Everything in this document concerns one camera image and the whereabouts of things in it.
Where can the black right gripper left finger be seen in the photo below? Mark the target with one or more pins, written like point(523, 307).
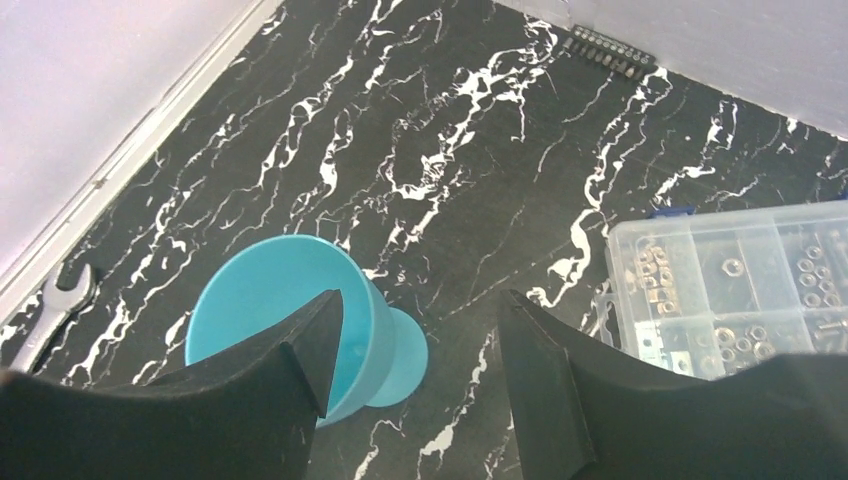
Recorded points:
point(247, 412)

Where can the silver open-end wrench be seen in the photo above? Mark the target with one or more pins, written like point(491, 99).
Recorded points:
point(59, 304)

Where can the blue plastic goblet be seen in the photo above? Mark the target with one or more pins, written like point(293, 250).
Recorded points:
point(383, 354)

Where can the clear plastic parts box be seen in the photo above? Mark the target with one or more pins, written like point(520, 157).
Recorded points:
point(710, 295)

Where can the black screwdriver bit strip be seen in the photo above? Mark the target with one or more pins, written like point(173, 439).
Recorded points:
point(600, 49)

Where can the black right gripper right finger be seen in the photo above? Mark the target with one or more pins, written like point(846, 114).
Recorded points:
point(584, 410)

